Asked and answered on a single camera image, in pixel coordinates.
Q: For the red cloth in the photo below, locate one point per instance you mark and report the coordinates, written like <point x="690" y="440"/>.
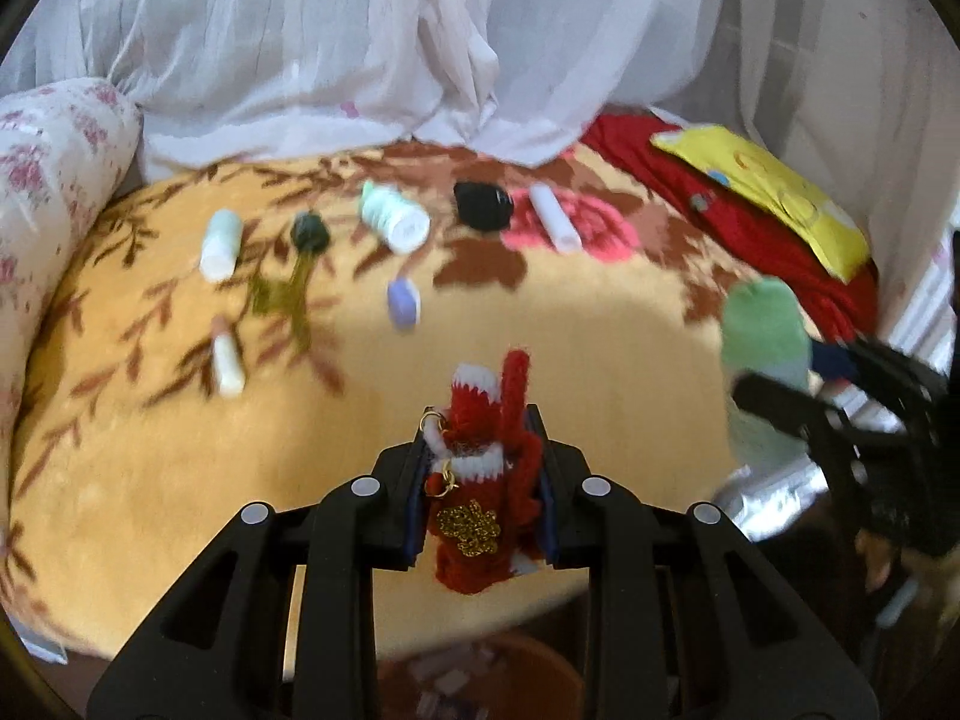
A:
<point x="839" y="310"/>

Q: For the white tube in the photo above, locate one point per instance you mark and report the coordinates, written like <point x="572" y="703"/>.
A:
<point x="557" y="224"/>

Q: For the small white pink-capped bottle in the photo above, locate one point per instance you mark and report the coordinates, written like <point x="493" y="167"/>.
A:
<point x="228" y="372"/>

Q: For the yellow cartoon cushion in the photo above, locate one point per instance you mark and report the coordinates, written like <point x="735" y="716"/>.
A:
<point x="772" y="186"/>

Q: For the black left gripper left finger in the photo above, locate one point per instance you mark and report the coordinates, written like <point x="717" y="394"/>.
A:
<point x="275" y="618"/>

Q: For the black fuzzy pouch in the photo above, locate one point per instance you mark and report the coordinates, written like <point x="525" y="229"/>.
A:
<point x="482" y="206"/>

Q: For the white pink floral pillow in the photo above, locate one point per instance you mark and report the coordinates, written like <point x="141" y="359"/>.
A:
<point x="65" y="149"/>

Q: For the yellow floral fleece blanket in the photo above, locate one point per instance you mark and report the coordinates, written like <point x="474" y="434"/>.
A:
<point x="126" y="460"/>

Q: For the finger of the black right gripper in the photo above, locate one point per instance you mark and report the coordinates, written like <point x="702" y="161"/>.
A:
<point x="856" y="360"/>
<point x="785" y="408"/>

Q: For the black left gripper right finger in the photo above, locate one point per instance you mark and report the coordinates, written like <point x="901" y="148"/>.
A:
<point x="687" y="619"/>

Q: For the dark green dropper bottle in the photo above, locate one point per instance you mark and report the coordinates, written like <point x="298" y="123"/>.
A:
<point x="309" y="234"/>

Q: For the orange trash bin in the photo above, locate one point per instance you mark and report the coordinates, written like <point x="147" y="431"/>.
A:
<point x="507" y="675"/>

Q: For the green white foam pump bottle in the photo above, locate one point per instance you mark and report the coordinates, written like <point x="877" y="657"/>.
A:
<point x="402" y="224"/>

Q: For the red knitted Christmas stocking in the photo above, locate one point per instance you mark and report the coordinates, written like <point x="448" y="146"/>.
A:
<point x="483" y="480"/>

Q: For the olive translucent hair clip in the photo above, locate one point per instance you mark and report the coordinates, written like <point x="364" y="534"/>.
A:
<point x="287" y="298"/>

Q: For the white sheer curtain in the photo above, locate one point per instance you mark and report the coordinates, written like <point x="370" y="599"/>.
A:
<point x="861" y="95"/>

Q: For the small lavender bottle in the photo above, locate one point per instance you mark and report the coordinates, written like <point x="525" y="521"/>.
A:
<point x="404" y="303"/>

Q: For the white mint-capped bottle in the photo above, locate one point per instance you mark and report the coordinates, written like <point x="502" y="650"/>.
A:
<point x="220" y="247"/>

